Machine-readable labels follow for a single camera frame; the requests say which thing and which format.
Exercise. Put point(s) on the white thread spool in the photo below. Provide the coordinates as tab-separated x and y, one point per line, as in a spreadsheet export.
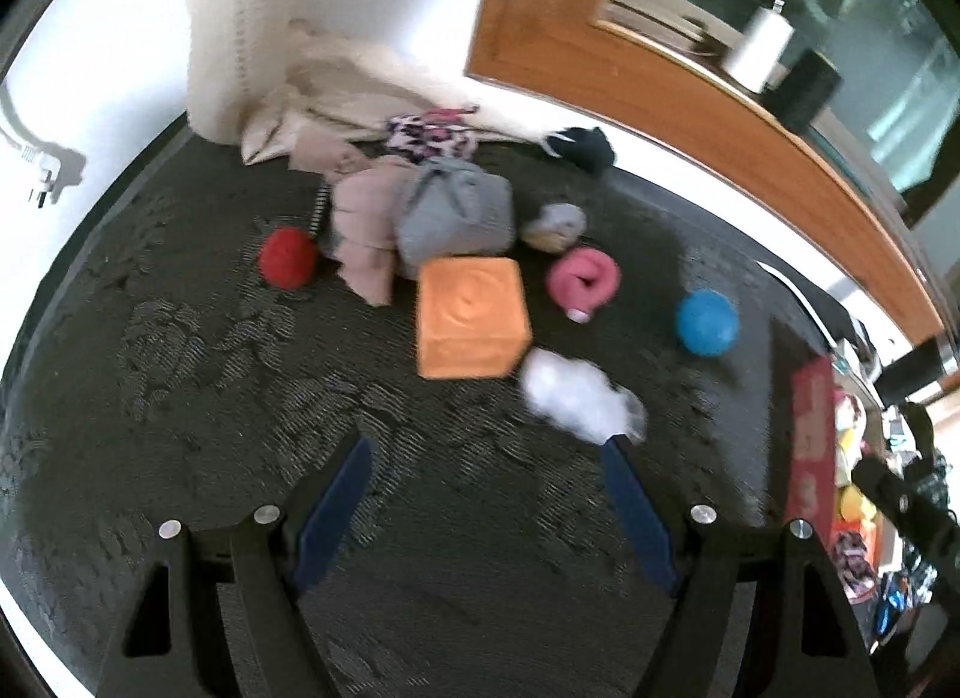
761	45

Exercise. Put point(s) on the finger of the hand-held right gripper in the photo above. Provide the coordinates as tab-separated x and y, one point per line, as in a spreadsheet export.
892	492

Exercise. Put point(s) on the navy sock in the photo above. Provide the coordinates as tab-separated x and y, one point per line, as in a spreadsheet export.
589	146

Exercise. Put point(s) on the black thread spool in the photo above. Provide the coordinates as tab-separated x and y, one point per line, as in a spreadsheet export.
806	90

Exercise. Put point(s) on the cream curtain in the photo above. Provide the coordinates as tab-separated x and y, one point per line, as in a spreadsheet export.
225	30

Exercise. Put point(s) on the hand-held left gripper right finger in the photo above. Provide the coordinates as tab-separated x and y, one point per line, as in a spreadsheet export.
637	510

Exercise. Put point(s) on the red cardboard box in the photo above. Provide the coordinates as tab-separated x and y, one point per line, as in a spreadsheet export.
810	443

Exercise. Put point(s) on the blue and white packet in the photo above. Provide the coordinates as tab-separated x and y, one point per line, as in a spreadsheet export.
900	597

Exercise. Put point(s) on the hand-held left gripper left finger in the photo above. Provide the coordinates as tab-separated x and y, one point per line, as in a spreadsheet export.
330	510

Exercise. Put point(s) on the wooden window frame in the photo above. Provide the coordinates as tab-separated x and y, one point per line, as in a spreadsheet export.
547	8

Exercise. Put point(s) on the blue ball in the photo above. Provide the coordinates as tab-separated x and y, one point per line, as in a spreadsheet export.
705	323

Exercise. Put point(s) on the grey cloth bundle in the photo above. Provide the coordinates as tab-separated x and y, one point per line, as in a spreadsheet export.
450	218

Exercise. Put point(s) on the pink sock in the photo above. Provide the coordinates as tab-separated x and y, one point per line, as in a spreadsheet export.
581	278

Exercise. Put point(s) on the grey and yellow sock ball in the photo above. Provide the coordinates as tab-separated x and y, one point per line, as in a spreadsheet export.
559	222

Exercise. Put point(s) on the red pompom ball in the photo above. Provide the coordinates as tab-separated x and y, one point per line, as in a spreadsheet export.
289	257

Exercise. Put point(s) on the black cylinder bottle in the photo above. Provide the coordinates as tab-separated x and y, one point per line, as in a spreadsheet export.
915	368

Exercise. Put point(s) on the beige cloth bundle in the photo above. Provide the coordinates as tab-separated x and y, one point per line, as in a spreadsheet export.
367	218

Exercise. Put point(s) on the light orange foam cube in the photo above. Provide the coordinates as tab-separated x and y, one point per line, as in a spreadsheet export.
469	323

